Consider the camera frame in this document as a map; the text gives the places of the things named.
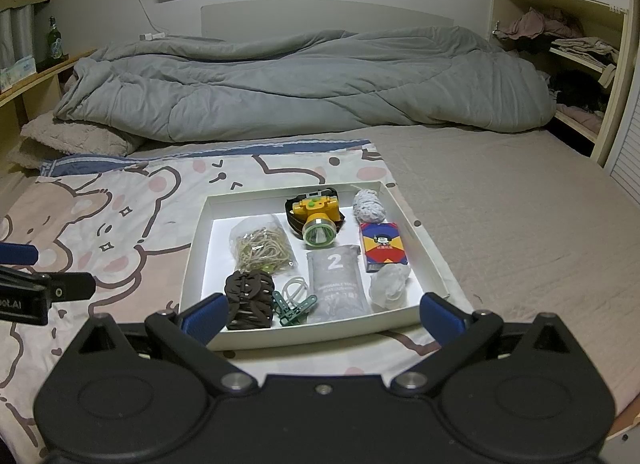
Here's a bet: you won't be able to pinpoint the brown hair claw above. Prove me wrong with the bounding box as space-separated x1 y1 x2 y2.
224 270 278 331

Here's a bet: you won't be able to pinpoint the bag of rubber bands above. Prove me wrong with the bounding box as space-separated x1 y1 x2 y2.
229 214 296 275

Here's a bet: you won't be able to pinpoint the wooden bedside shelf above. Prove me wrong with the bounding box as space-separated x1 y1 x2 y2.
0 48 98 179

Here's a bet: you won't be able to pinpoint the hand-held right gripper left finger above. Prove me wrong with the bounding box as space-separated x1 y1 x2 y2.
65 293 261 397

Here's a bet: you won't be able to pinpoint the colourful card box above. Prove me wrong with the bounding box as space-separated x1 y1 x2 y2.
359 221 408 273

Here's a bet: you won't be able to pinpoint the beige folded clothes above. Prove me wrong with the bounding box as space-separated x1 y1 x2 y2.
550 36 621 87

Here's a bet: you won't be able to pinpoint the printed bear blanket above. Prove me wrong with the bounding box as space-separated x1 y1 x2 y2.
0 141 451 464

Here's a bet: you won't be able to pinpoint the grey curtain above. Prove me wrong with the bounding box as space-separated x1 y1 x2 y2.
0 1 36 69

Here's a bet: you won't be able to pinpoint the tissue pack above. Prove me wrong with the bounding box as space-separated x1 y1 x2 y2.
0 56 37 90

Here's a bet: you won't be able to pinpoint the yellow headlamp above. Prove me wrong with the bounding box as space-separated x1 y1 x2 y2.
285 186 346 249

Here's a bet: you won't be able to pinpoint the green glass bottle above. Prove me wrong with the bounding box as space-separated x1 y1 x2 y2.
46 16 67 62

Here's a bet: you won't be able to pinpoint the grey foil packet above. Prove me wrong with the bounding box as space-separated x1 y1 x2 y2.
305 244 373 323

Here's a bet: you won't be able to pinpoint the white slatted door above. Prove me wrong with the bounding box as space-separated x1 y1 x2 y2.
605 88 640 205

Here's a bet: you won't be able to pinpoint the white cardboard box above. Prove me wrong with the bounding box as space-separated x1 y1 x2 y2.
177 180 451 351

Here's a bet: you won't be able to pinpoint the beige fluffy pillow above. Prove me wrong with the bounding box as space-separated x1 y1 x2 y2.
7 111 146 169

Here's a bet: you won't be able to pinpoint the dark clothes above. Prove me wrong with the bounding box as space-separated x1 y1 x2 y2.
547 70 608 112

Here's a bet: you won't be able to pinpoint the white cloth bundle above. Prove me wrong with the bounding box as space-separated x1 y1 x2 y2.
369 264 412 312

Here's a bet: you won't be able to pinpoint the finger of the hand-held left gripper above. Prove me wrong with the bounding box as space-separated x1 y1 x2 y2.
0 243 40 267
0 268 97 301

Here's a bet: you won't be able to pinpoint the pink clothes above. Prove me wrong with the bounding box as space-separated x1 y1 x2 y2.
500 8 583 42

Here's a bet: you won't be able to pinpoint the grey duvet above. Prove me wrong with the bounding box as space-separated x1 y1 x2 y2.
52 26 557 142

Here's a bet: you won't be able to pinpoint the white plastic clip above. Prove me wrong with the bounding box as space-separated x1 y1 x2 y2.
280 275 307 302

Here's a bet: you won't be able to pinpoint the green clothes pegs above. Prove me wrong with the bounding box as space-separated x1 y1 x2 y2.
272 294 318 327

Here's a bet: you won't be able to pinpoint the cream open shelf unit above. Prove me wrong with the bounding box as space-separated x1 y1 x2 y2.
487 0 632 167

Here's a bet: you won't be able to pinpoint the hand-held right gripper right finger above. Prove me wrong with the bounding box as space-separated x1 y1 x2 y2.
390 293 583 397

